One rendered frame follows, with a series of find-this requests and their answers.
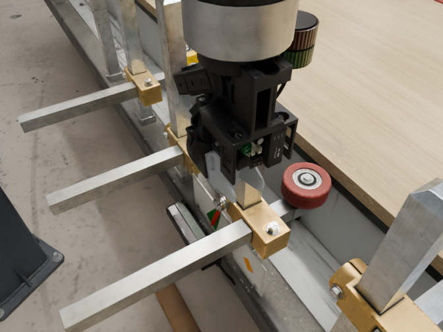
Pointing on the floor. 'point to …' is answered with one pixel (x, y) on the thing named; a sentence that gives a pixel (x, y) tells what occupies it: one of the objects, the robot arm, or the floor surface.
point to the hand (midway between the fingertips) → (224, 183)
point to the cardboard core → (177, 309)
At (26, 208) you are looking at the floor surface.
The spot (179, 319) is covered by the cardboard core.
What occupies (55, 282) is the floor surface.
